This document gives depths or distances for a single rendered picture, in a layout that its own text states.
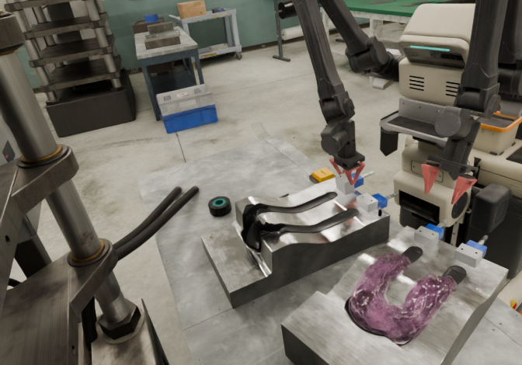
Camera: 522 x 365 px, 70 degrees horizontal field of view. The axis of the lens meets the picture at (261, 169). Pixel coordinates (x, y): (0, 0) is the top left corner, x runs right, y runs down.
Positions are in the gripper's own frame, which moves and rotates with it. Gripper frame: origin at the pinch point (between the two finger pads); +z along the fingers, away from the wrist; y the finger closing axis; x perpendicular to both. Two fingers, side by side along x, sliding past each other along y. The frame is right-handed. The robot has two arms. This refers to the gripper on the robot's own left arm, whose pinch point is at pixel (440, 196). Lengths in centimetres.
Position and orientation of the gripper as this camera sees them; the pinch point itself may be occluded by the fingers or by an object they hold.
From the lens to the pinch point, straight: 103.1
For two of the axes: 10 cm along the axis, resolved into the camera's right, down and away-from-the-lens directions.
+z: -2.4, 9.5, 2.2
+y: 6.1, 3.2, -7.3
